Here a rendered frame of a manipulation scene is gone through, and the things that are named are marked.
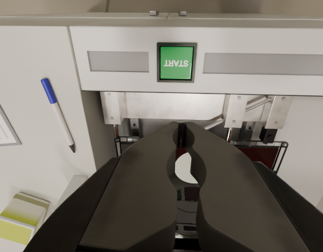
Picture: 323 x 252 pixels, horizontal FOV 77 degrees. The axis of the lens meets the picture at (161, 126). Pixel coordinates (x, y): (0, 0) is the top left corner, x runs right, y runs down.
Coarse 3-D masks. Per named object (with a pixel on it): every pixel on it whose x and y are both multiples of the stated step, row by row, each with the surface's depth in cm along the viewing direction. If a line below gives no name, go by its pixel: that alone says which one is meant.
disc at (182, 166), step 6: (180, 156) 46; (186, 156) 46; (180, 162) 47; (186, 162) 46; (180, 168) 48; (186, 168) 47; (180, 174) 48; (186, 174) 48; (186, 180) 49; (192, 180) 49
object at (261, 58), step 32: (96, 32) 28; (128, 32) 28; (160, 32) 28; (192, 32) 27; (224, 32) 27; (256, 32) 27; (288, 32) 27; (320, 32) 27; (96, 64) 31; (128, 64) 30; (224, 64) 30; (256, 64) 30; (288, 64) 29; (320, 64) 29
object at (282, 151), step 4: (280, 148) 44; (284, 148) 43; (280, 152) 44; (284, 152) 44; (276, 156) 45; (280, 156) 44; (276, 160) 45; (280, 160) 45; (276, 164) 45; (280, 164) 45; (272, 168) 47; (276, 168) 46
